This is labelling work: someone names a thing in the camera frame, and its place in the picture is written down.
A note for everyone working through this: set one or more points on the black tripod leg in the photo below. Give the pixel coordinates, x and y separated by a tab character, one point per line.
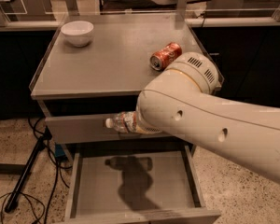
39	146

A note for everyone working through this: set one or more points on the orange soda can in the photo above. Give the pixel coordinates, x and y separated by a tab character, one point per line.
162	58

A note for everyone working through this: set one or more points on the clear plastic water bottle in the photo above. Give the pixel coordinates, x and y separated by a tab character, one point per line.
123	122

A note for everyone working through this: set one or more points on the grey upper drawer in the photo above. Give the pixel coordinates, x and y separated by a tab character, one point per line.
88	128

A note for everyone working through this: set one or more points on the grey open middle drawer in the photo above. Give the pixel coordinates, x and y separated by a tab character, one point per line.
146	187

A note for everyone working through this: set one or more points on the white ceramic bowl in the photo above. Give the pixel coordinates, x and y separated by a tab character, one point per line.
78	33

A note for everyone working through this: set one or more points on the clear acrylic barrier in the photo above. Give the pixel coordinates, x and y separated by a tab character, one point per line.
140	0

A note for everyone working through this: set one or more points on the grey cabinet with counter top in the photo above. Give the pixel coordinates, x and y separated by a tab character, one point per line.
107	75

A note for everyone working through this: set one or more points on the blue box under cabinet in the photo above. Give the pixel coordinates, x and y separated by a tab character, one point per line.
59	153

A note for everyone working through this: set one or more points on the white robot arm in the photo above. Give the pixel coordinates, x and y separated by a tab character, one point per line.
179	101

